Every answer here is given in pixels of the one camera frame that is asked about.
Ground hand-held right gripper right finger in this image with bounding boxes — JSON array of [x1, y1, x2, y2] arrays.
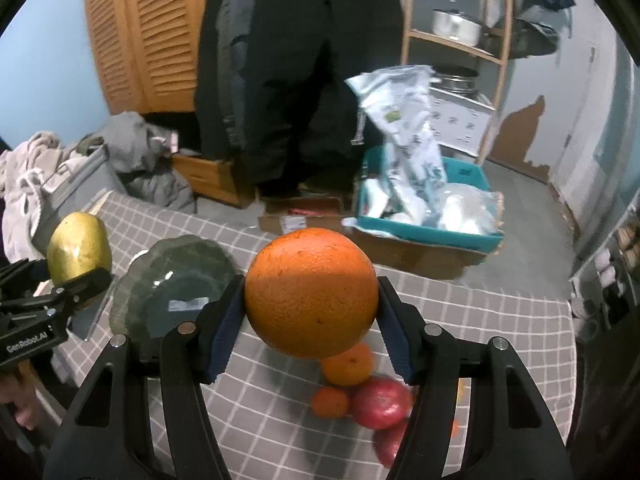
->
[[378, 277, 572, 480]]

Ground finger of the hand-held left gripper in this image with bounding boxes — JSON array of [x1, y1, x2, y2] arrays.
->
[[0, 259, 51, 296], [50, 267, 113, 313]]

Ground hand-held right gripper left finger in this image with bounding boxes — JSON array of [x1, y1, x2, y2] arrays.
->
[[44, 277, 247, 480]]

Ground yellow-green mango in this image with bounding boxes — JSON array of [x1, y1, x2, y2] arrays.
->
[[46, 212, 113, 311]]

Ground medium orange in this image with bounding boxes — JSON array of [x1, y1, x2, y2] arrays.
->
[[320, 341, 375, 387]]

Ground red apple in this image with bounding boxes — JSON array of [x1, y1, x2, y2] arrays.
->
[[372, 417, 411, 468], [350, 376, 415, 431]]

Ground green glass bowl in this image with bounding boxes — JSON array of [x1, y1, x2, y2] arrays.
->
[[109, 234, 240, 361]]

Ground small tangerine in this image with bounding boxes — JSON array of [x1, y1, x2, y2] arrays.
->
[[311, 385, 350, 420]]

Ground large orange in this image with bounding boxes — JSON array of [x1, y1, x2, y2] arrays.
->
[[244, 227, 380, 359]]

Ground person's left hand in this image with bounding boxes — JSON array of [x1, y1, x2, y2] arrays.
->
[[0, 370, 43, 428]]

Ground grey checked tablecloth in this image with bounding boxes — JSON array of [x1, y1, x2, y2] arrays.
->
[[47, 192, 576, 480]]

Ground large cardboard box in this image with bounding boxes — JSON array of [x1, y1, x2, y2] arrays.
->
[[350, 227, 493, 281]]

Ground beige crumpled cloth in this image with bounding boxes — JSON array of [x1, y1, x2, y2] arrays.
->
[[0, 131, 96, 271]]

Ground grey storage bag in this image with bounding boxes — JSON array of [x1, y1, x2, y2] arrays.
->
[[30, 147, 128, 256]]

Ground teal box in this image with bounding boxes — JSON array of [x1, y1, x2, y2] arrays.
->
[[342, 145, 506, 253]]

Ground labelled cardboard box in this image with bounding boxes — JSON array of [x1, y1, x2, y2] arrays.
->
[[257, 197, 346, 236]]

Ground grey crumpled jacket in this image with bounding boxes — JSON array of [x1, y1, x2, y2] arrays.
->
[[102, 112, 198, 213]]

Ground clear plastic bag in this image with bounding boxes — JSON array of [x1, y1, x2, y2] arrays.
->
[[435, 182, 503, 236]]

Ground wooden drawer box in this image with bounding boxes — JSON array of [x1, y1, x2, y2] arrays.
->
[[172, 152, 256, 208]]

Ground white printed plastic bag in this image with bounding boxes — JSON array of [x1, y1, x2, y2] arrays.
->
[[345, 65, 448, 221]]

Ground white shelf unit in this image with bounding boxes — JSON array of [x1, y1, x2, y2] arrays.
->
[[570, 195, 640, 346]]

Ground white printed box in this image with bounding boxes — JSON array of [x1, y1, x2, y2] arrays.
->
[[427, 87, 496, 156]]

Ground dark round pan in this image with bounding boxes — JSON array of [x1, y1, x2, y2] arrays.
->
[[432, 66, 481, 93]]

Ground dark grey padded jacket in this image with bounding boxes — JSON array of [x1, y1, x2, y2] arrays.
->
[[195, 0, 266, 161]]

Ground wooden louvered wardrobe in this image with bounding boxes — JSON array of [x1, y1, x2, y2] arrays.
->
[[82, 0, 221, 116]]

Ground black hanging coat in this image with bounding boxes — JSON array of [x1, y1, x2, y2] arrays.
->
[[240, 0, 406, 196]]

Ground wooden shelf rack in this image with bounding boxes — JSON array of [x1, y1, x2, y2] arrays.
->
[[400, 0, 516, 166]]

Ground metal pot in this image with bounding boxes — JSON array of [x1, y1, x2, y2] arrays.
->
[[431, 8, 483, 47]]

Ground grey hanging cloth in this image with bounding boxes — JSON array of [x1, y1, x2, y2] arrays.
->
[[510, 15, 561, 58]]

